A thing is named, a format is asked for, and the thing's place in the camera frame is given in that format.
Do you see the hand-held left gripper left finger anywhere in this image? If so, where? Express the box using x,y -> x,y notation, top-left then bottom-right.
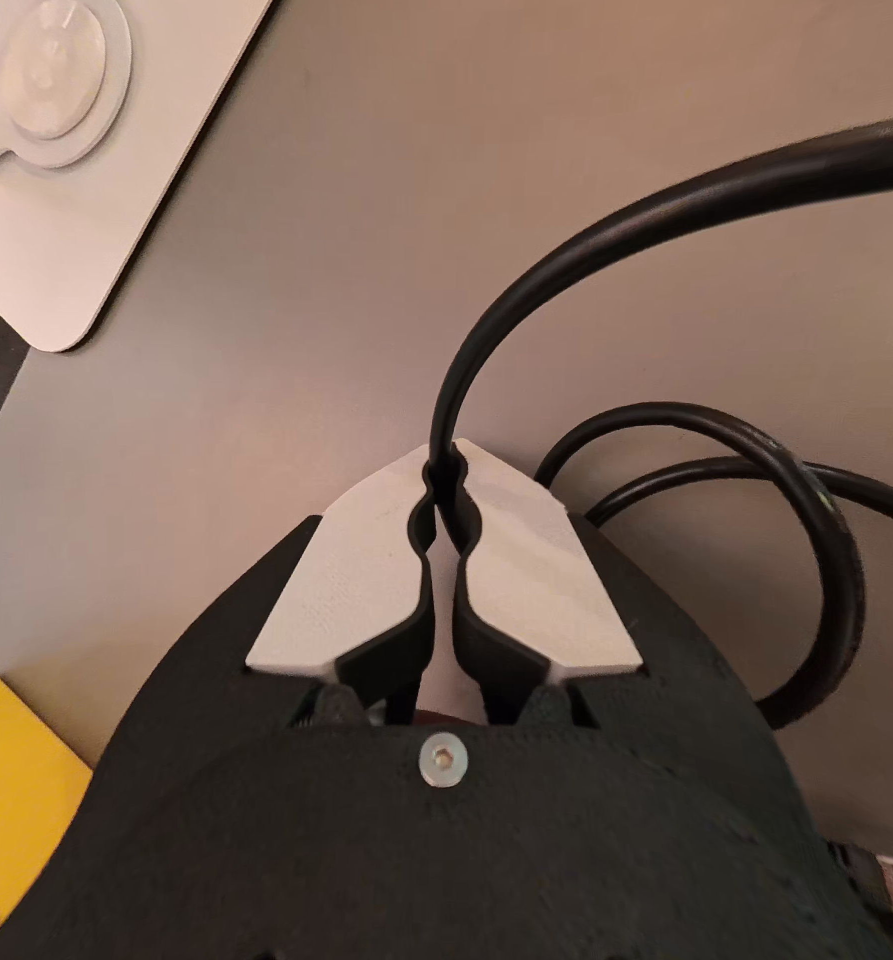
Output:
245,444 -> 439,725

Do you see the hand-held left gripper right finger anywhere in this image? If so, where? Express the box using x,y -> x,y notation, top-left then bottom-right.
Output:
446,440 -> 646,727

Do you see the black ethernet cable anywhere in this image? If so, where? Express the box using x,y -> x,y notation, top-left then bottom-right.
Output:
427,112 -> 893,942

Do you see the yellow plastic bin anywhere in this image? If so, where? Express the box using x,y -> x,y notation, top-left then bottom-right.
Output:
0,675 -> 94,957

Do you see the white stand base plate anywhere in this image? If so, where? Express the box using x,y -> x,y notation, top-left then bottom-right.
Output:
0,0 -> 275,354

